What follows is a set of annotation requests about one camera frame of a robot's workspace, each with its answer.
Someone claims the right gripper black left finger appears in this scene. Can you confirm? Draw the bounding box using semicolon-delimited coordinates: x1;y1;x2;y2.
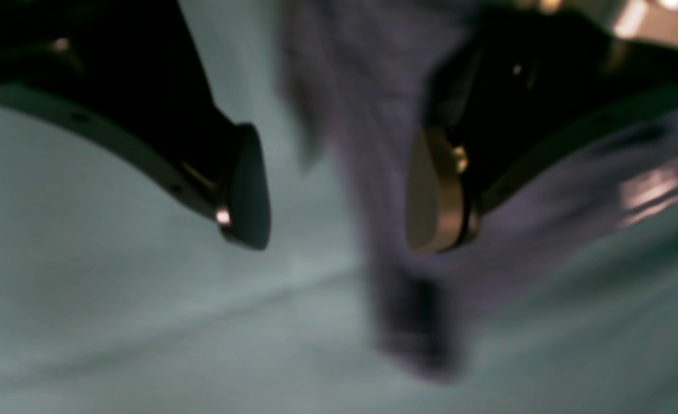
0;1;272;251

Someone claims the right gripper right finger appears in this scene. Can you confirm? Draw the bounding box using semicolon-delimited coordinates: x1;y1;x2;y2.
405;1;678;252

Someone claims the blue-grey heathered T-shirt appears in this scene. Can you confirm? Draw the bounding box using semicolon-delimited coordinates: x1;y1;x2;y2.
280;1;678;380

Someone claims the teal table cloth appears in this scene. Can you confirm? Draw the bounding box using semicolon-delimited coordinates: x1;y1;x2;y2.
0;1;678;413

